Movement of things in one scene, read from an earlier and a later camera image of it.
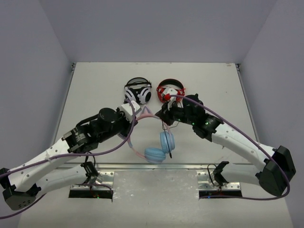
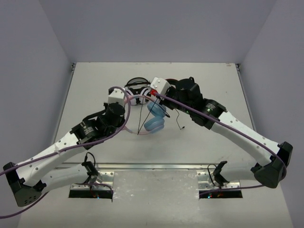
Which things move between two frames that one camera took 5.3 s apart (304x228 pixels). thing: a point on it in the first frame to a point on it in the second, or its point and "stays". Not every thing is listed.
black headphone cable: (170, 154) to (156, 101)
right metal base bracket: (204, 184) stays
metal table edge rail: (148, 166) stays
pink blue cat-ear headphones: (154, 155) to (155, 124)
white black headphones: (138, 89) stays
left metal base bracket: (105, 177) stays
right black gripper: (165, 115) to (164, 101)
